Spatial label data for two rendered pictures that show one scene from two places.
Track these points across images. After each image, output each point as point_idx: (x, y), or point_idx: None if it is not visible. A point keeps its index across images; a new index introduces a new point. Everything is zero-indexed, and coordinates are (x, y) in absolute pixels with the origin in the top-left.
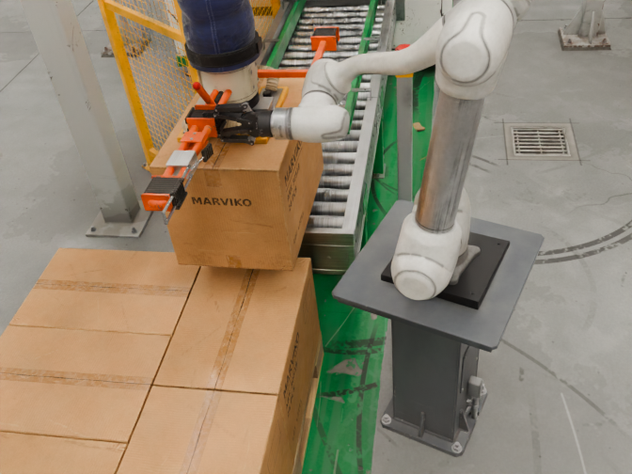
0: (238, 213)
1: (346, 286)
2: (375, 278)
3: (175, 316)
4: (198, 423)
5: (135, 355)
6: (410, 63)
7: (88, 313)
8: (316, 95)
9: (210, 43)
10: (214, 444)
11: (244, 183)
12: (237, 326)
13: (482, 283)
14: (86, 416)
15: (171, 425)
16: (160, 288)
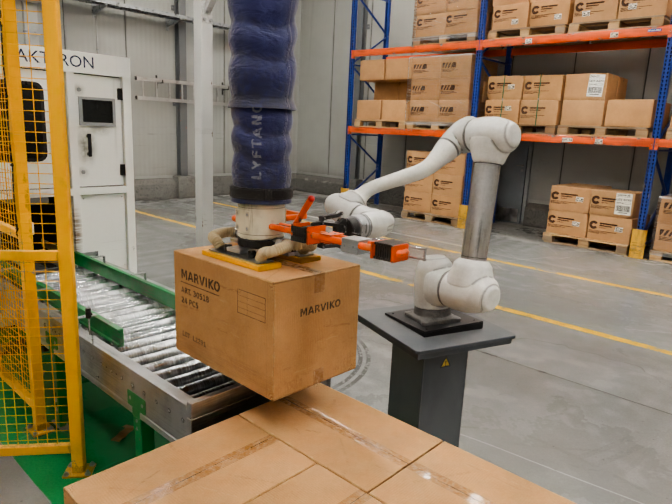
0: (330, 316)
1: (416, 346)
2: (421, 338)
3: (295, 453)
4: (439, 483)
5: (317, 489)
6: (433, 167)
7: (214, 499)
8: (364, 206)
9: (282, 178)
10: (469, 483)
11: (338, 283)
12: (350, 431)
13: (468, 316)
14: None
15: (428, 497)
16: (245, 448)
